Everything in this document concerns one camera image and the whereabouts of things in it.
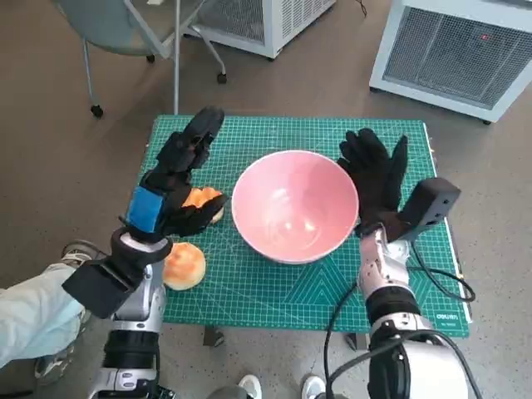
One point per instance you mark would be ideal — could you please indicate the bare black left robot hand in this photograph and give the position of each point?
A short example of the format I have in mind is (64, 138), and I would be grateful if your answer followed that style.
(174, 162)

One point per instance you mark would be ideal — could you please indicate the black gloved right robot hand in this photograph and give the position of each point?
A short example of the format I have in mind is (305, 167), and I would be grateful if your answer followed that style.
(374, 174)

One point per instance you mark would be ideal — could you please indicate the long ridged orange bread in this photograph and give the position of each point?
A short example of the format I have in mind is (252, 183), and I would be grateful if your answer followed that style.
(199, 197)

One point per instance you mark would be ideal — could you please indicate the pink bowl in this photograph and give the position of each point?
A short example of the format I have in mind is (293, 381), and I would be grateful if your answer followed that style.
(291, 199)

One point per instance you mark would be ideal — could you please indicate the round bread bun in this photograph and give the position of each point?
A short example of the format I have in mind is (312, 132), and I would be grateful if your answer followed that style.
(187, 266)

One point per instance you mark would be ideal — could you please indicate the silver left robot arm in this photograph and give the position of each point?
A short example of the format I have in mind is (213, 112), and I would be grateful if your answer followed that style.
(137, 303)

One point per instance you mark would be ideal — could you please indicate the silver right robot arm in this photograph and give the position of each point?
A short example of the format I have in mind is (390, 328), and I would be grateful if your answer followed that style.
(386, 274)

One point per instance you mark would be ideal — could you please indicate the white metal pole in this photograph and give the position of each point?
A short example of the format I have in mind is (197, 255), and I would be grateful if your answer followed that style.
(177, 62)

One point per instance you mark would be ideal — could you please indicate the grey office chair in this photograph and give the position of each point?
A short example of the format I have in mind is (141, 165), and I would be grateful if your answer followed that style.
(116, 37)

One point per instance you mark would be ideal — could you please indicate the white appliance unit red light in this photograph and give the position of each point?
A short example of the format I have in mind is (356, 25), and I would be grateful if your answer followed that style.
(449, 50)

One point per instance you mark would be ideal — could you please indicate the green cutting mat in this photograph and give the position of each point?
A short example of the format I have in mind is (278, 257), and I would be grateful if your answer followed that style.
(291, 299)

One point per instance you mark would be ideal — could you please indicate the white vented appliance unit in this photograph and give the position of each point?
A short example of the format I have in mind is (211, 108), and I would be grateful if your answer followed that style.
(299, 21)

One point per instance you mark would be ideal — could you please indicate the white foot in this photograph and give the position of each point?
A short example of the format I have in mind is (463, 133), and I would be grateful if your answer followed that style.
(313, 386)
(250, 386)

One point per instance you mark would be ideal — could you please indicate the green electronics board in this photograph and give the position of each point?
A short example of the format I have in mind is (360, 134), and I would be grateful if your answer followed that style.
(167, 393)

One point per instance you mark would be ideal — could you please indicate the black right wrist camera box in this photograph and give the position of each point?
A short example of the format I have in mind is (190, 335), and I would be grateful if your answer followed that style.
(432, 203)

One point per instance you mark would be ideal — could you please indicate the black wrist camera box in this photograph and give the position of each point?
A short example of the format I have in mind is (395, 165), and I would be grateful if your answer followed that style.
(99, 287)
(432, 203)

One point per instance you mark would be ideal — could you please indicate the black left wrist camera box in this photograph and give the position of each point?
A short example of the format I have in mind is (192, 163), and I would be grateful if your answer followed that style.
(99, 287)

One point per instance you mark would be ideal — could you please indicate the black table bracket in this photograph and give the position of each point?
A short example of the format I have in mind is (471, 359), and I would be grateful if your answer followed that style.
(214, 336)
(357, 341)

